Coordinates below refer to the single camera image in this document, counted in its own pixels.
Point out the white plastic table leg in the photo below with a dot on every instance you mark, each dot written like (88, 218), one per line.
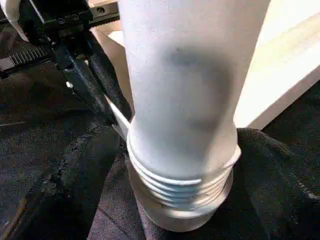
(180, 87)

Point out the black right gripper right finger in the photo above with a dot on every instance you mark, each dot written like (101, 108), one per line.
(275, 187)

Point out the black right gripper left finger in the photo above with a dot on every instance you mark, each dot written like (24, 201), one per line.
(75, 200)

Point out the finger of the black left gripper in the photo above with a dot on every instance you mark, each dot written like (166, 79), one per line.
(80, 80)
(110, 82)

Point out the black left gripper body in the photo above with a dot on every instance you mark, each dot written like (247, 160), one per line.
(62, 22)

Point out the white plastic table top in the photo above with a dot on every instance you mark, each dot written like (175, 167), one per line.
(282, 62)

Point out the black work mat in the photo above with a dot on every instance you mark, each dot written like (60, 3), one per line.
(30, 105)

